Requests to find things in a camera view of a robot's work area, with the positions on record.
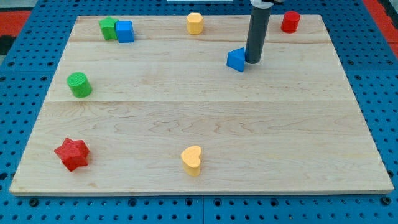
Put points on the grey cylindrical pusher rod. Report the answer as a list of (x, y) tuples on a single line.
[(256, 34)]

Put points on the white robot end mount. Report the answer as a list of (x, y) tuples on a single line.
[(265, 3)]

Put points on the blue triangle block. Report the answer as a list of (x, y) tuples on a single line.
[(236, 59)]

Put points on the red cylinder block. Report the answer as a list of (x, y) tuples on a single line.
[(290, 22)]

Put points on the yellow hexagon block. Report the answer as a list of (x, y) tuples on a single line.
[(195, 23)]

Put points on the blue cube block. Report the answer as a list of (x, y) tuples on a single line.
[(125, 31)]

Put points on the green star block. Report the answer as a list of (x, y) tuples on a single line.
[(108, 29)]

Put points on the wooden board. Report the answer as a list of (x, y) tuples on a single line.
[(289, 125)]

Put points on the yellow heart block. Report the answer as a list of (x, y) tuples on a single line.
[(191, 159)]

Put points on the green cylinder block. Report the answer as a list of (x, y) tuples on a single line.
[(79, 85)]

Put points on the red star block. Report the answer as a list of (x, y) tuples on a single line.
[(73, 154)]

